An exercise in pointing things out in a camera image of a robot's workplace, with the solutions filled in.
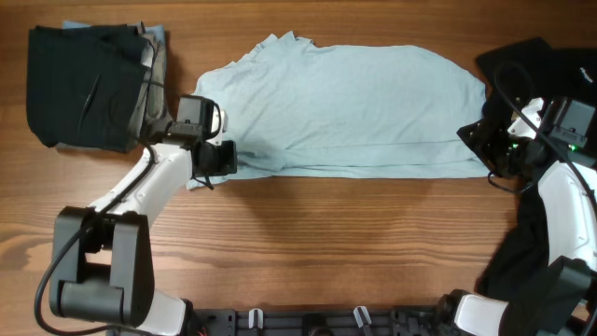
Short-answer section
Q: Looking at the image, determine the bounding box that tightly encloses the light blue t-shirt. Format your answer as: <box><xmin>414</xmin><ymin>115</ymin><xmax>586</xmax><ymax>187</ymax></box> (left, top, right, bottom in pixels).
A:
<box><xmin>195</xmin><ymin>33</ymin><xmax>486</xmax><ymax>180</ymax></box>

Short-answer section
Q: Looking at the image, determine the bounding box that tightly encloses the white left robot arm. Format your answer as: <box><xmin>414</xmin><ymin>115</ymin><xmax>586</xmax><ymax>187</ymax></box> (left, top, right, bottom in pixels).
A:
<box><xmin>34</xmin><ymin>137</ymin><xmax>237</xmax><ymax>335</ymax></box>

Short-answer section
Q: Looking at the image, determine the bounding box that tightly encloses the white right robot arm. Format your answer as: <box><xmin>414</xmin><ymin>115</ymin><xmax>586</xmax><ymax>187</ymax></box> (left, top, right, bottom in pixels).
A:
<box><xmin>437</xmin><ymin>117</ymin><xmax>596</xmax><ymax>335</ymax></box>

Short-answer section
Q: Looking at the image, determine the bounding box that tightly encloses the black clothes pile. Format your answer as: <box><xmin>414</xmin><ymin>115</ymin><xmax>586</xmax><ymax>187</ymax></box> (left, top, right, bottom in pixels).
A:
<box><xmin>465</xmin><ymin>37</ymin><xmax>596</xmax><ymax>301</ymax></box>

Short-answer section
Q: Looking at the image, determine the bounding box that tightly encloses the folded grey garment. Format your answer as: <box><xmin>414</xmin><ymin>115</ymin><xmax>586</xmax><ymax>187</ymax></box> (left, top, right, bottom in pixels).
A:
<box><xmin>135</xmin><ymin>33</ymin><xmax>174</xmax><ymax>137</ymax></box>

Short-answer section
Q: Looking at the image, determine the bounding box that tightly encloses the folded light blue garment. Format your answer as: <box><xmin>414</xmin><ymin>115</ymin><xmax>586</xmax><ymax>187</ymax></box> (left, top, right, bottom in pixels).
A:
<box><xmin>62</xmin><ymin>21</ymin><xmax>167</xmax><ymax>44</ymax></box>

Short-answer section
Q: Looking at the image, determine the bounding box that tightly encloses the folded black garment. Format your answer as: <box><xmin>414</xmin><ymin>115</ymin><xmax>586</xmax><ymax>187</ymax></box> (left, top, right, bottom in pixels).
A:
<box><xmin>26</xmin><ymin>25</ymin><xmax>149</xmax><ymax>153</ymax></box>

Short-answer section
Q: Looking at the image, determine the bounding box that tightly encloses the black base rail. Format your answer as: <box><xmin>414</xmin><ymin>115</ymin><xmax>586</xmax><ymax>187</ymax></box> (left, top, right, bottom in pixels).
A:
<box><xmin>183</xmin><ymin>306</ymin><xmax>464</xmax><ymax>336</ymax></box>

